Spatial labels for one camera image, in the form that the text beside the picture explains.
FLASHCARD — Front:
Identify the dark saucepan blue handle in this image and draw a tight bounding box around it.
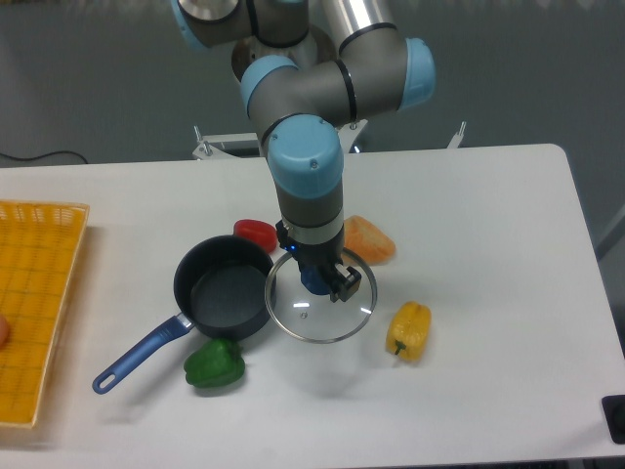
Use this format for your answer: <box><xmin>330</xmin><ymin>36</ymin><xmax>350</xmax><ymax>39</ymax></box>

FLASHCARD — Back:
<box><xmin>92</xmin><ymin>234</ymin><xmax>273</xmax><ymax>395</ymax></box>

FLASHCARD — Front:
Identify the black device at table corner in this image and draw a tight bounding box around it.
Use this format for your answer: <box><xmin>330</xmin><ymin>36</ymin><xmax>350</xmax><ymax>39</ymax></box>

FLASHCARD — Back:
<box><xmin>602</xmin><ymin>395</ymin><xmax>625</xmax><ymax>445</ymax></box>

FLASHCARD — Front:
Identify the glass lid blue knob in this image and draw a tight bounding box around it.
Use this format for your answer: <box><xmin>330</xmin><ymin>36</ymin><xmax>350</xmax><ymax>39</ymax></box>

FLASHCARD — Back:
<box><xmin>265</xmin><ymin>248</ymin><xmax>378</xmax><ymax>344</ymax></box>

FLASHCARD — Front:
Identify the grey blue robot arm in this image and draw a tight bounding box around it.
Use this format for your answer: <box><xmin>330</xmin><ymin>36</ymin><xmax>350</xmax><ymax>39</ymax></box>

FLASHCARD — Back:
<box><xmin>172</xmin><ymin>1</ymin><xmax>436</xmax><ymax>301</ymax></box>

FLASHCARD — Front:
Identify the yellow bell pepper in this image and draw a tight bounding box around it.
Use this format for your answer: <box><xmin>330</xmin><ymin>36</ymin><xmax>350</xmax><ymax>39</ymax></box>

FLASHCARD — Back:
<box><xmin>385</xmin><ymin>301</ymin><xmax>432</xmax><ymax>362</ymax></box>

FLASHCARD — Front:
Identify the green bell pepper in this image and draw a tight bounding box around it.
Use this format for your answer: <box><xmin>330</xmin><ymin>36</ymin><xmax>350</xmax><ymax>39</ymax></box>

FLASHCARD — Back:
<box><xmin>184</xmin><ymin>338</ymin><xmax>245</xmax><ymax>389</ymax></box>

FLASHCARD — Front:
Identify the black cable on floor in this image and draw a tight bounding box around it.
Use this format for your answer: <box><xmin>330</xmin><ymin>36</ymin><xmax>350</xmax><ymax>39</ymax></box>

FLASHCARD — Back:
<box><xmin>0</xmin><ymin>150</ymin><xmax>90</xmax><ymax>164</ymax></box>

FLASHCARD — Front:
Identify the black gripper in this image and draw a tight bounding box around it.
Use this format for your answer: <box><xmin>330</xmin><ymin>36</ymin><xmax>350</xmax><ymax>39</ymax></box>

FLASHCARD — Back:
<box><xmin>275</xmin><ymin>219</ymin><xmax>361</xmax><ymax>303</ymax></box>

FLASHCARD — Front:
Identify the red bell pepper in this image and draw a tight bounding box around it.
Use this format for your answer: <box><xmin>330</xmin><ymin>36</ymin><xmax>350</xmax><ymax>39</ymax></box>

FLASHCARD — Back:
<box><xmin>233</xmin><ymin>219</ymin><xmax>277</xmax><ymax>254</ymax></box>

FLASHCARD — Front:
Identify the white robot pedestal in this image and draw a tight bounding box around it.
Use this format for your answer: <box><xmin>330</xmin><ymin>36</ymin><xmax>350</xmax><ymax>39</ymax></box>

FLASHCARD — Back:
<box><xmin>230</xmin><ymin>24</ymin><xmax>337</xmax><ymax>82</ymax></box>

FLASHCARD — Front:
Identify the yellow woven basket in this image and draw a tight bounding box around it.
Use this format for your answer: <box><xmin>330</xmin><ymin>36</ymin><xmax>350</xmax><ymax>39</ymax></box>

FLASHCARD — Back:
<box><xmin>1</xmin><ymin>200</ymin><xmax>90</xmax><ymax>428</ymax></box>

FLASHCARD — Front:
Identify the white metal mounting frame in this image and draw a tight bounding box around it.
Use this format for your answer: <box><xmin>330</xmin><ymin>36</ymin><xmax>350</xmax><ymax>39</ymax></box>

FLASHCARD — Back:
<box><xmin>187</xmin><ymin>119</ymin><xmax>468</xmax><ymax>161</ymax></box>

